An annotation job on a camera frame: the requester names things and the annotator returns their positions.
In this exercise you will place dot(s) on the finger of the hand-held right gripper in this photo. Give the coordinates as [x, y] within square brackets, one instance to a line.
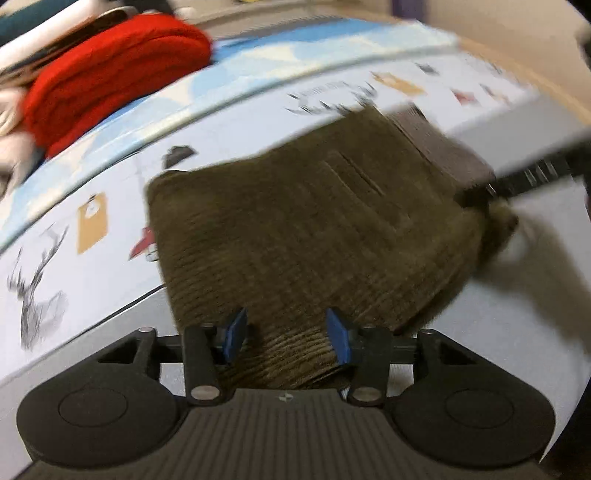
[531, 175]

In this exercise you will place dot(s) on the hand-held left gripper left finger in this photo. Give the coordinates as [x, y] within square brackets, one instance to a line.
[234, 334]

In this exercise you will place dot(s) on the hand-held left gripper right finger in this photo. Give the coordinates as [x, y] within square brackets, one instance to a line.
[339, 337]

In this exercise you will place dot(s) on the deer print bed sheet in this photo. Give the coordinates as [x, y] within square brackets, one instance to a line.
[92, 221]

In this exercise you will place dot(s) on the blue patterned blanket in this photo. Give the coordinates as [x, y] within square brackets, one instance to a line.
[258, 60]

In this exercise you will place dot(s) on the red folded blanket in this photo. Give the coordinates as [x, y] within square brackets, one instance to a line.
[111, 69]

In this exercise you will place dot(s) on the cream folded blanket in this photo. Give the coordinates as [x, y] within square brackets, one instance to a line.
[11, 124]

